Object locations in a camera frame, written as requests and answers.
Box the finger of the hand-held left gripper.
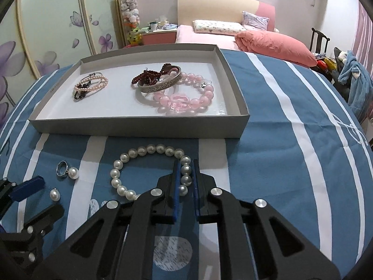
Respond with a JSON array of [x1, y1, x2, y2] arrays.
[[0, 176, 45, 219], [0, 203, 65, 269]]

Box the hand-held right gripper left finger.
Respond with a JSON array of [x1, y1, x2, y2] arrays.
[[41, 160, 180, 280]]

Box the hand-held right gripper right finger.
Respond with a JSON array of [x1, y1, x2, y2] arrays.
[[192, 159, 341, 280]]

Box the white pearl bracelet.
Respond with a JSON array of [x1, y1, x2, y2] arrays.
[[110, 144, 192, 201]]

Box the pink bead bracelet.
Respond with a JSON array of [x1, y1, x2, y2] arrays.
[[153, 72, 214, 114]]

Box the grey cardboard tray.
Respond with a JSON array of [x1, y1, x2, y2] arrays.
[[28, 44, 251, 140]]

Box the engraved silver cuff bangle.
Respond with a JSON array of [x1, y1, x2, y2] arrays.
[[137, 66, 187, 94]]

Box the small pink pearl bracelet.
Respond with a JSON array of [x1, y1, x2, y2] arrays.
[[73, 74, 109, 101]]

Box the dark red bead bracelet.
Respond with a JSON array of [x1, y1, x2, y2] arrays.
[[131, 63, 175, 89]]

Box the pink bed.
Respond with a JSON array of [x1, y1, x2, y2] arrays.
[[176, 24, 248, 53]]

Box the pink white nightstand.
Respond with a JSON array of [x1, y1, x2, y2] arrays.
[[141, 25, 178, 46]]

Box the floral sliding door wardrobe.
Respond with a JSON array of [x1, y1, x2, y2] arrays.
[[0, 0, 123, 120]]

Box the pink folded duvet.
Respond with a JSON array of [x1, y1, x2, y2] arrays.
[[235, 30, 318, 67]]

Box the white patterned pillow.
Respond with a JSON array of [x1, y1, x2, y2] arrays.
[[192, 20, 247, 35]]

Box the purple floral pillow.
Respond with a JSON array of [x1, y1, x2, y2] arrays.
[[242, 11, 270, 31]]

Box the colourful toys on chair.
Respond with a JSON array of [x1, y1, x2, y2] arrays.
[[316, 55, 338, 70]]

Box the clear tube of plush toys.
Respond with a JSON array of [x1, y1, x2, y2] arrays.
[[119, 0, 143, 47]]

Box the beige pink headboard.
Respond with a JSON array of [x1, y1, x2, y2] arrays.
[[177, 0, 276, 32]]

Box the blue fleece garment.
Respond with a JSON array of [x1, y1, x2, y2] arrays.
[[337, 49, 373, 114]]

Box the dark wooden chair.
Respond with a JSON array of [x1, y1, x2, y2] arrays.
[[309, 28, 331, 54]]

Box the pink curtain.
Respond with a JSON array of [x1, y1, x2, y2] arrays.
[[351, 0, 373, 65]]

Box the silver ring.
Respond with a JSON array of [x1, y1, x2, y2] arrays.
[[56, 160, 70, 178]]

